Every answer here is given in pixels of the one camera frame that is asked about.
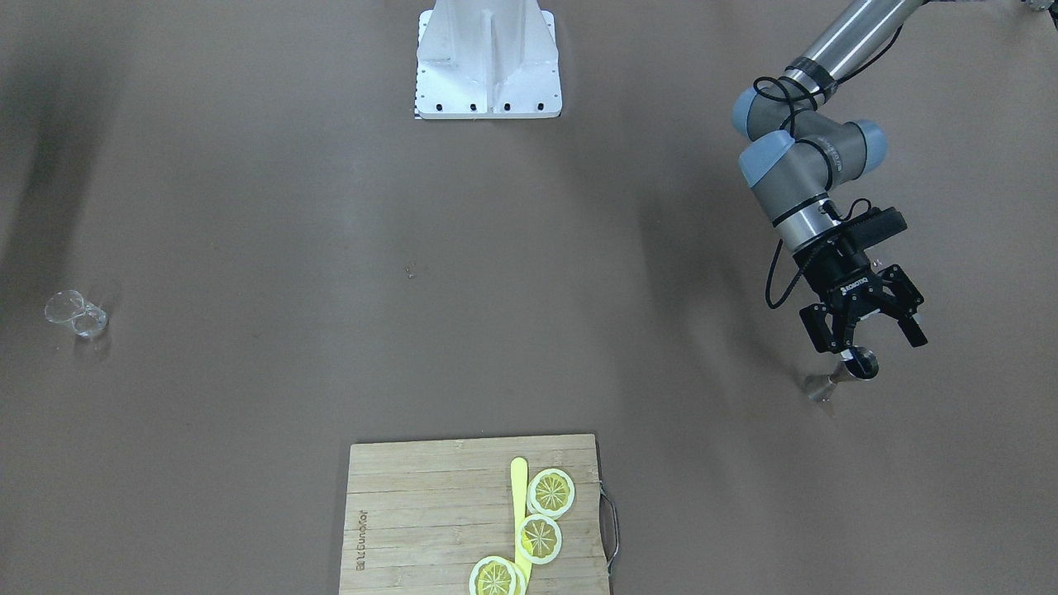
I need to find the lemon slice near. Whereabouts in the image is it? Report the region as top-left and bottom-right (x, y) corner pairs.
(466, 556), (527, 595)

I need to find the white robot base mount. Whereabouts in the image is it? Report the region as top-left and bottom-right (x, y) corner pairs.
(413, 1), (563, 120)

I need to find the wooden cutting board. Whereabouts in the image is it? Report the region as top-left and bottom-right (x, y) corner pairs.
(339, 434), (612, 594)

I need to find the steel measuring cup jigger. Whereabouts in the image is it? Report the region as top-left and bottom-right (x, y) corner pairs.
(802, 346), (880, 402)

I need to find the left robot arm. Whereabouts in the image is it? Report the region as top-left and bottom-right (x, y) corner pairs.
(732, 1), (927, 380)

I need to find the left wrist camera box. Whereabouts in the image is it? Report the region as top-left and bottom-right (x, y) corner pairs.
(841, 208), (908, 252)

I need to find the lemon slice far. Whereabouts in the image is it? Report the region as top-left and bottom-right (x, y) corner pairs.
(527, 468), (577, 520)

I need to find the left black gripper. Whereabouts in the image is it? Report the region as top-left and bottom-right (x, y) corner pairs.
(794, 240), (928, 361)

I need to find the lemon slice middle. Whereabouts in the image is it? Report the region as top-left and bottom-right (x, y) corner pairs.
(515, 513), (564, 565)

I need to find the yellow plastic knife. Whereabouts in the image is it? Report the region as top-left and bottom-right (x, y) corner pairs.
(510, 457), (532, 594)

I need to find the clear glass shaker cup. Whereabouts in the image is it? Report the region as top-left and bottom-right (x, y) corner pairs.
(43, 289), (108, 340)

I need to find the lemon slice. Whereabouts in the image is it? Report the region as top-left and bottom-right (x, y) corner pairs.
(515, 513), (564, 565)
(527, 468), (577, 520)
(466, 556), (527, 595)

